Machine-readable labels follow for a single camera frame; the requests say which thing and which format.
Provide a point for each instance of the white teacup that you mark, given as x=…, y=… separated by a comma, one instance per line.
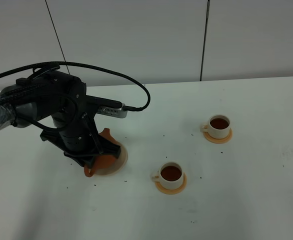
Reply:
x=218, y=127
x=170, y=176

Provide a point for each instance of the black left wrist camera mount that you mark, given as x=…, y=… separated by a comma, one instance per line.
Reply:
x=107, y=107

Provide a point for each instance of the white teacup near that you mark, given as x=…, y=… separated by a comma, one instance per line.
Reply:
x=170, y=176

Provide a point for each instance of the brown clay teapot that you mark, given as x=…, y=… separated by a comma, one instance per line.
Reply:
x=103, y=163

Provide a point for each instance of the beige round teapot saucer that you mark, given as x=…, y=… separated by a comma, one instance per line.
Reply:
x=117, y=165

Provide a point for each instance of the white teacup far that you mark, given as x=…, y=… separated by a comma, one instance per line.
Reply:
x=218, y=127

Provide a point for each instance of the orange coaster near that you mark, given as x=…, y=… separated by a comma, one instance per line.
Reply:
x=172, y=191

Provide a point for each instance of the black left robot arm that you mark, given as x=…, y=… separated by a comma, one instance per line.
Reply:
x=58, y=104

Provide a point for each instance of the orange coaster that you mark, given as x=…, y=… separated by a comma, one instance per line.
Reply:
x=217, y=140
x=172, y=191

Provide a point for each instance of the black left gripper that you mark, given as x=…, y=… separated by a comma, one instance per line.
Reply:
x=82, y=143

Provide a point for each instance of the orange coaster far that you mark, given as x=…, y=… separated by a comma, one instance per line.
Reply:
x=217, y=140

